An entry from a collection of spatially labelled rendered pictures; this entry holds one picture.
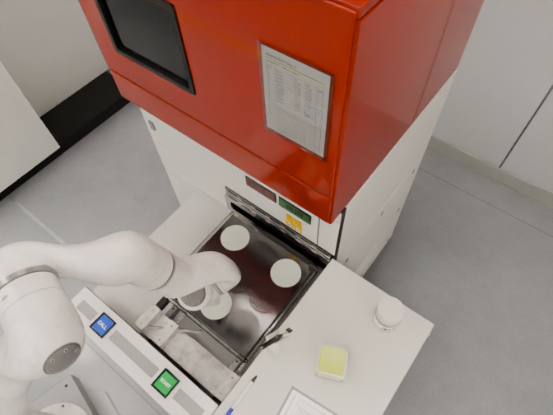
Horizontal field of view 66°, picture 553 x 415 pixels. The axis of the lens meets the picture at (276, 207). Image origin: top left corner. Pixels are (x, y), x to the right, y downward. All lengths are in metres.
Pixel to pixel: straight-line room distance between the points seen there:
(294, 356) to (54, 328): 0.70
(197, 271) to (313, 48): 0.53
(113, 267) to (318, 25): 0.51
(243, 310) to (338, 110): 0.77
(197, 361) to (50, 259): 0.68
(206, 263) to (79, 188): 2.06
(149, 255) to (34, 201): 2.31
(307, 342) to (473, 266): 1.51
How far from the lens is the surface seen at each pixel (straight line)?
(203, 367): 1.34
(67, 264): 0.78
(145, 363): 1.31
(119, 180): 2.91
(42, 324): 0.73
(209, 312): 1.36
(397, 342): 1.28
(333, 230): 1.21
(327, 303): 1.28
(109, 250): 0.76
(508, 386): 2.42
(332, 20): 0.69
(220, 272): 1.00
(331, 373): 1.16
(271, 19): 0.77
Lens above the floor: 2.17
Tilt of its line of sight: 57 degrees down
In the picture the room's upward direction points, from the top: 4 degrees counter-clockwise
